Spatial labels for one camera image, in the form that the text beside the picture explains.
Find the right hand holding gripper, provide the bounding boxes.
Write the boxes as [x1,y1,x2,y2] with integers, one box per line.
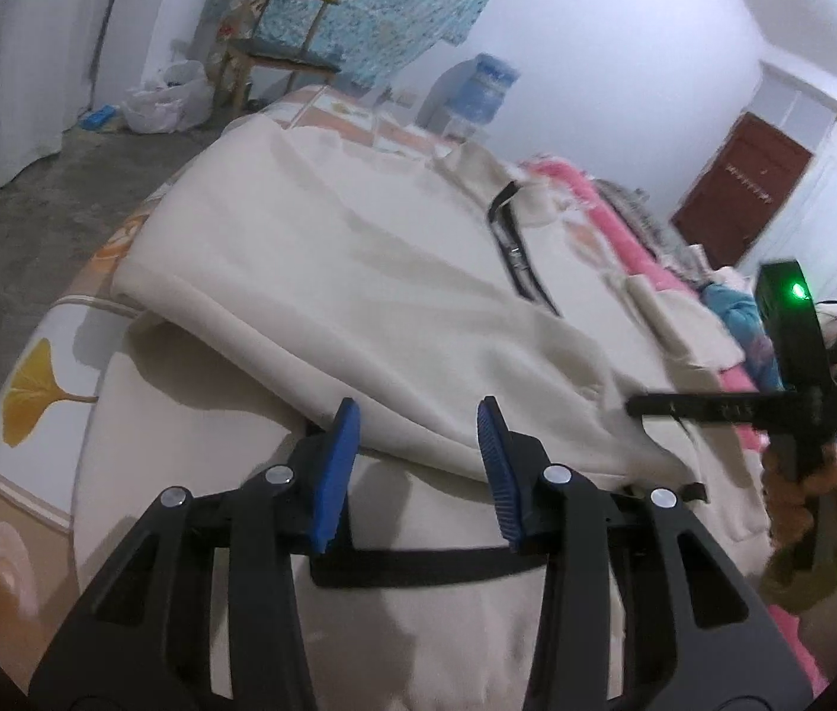
[762,437,837,554]

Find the blue cartoon print quilt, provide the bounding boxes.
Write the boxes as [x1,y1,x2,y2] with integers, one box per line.
[700,283,783,392]

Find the wooden chair dark seat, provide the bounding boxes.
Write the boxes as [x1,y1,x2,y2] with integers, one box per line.
[214,0,341,119]

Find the blue water dispenser bottle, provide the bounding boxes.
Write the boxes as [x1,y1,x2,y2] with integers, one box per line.
[445,53,519,129]

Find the pink floral fleece blanket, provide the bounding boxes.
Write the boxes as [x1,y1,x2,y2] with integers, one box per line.
[521,156,828,695]

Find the dark red wooden door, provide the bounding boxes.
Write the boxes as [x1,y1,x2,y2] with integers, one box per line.
[672,113,813,267]

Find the grey green fringed blanket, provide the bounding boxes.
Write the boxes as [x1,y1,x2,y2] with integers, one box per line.
[594,178,693,268]

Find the wall power socket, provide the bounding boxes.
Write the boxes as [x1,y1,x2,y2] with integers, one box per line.
[391,88,418,108]

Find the orange patterned bed sheet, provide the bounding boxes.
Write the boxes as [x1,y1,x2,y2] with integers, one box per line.
[0,84,480,690]

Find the cream zip jacket black trim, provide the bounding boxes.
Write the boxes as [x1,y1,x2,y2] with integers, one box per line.
[72,117,783,711]

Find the white plastic bag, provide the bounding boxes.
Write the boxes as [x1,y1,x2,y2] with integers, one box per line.
[120,59,214,135]

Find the blue object on floor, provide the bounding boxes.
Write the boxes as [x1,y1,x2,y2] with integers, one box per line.
[79,104,118,132]

